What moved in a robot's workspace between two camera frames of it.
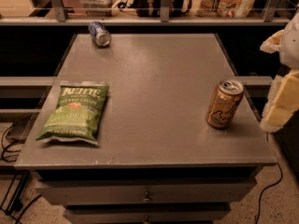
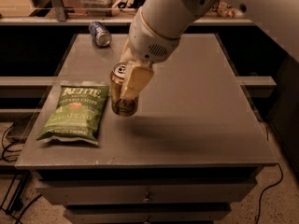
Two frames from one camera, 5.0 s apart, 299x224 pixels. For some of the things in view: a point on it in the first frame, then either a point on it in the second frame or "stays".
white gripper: (291, 49) to (146, 41)
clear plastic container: (96, 1) stays
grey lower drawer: (148, 216) stays
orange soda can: (224, 103) to (122, 106)
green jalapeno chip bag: (78, 113) stays
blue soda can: (100, 35) stays
